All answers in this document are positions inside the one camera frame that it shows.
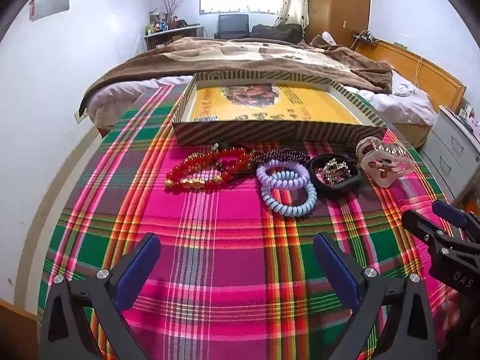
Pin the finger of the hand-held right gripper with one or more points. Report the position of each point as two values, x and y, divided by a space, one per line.
420 228
450 212

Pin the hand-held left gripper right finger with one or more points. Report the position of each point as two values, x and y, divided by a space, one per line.
337 273

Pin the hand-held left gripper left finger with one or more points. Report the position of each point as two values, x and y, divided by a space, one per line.
138 270

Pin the rhinestone hair clip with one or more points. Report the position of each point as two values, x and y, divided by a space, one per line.
333 170

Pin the striped cardboard box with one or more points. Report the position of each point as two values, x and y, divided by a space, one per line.
270 114

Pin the grey filing cabinet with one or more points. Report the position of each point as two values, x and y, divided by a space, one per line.
446 146

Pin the black thick hair band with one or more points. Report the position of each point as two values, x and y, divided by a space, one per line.
337 191

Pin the plaid cloth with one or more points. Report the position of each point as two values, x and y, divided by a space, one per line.
232 255

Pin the power strip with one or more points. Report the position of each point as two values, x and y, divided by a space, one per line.
365 37

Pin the small desk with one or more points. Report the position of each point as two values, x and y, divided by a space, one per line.
168 37

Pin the wooden wardrobe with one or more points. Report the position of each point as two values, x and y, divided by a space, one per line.
337 0

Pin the dark clothes pile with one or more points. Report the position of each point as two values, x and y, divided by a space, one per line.
277 32

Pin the bottles on desk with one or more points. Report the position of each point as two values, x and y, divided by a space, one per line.
161 25

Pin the black office chair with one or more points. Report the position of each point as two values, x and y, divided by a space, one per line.
233 24

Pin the purple blossom branches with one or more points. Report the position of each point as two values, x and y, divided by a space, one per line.
173 2

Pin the wooden bed frame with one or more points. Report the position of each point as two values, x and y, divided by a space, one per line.
420 69

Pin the red wall ornament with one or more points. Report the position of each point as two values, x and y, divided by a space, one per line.
32 10

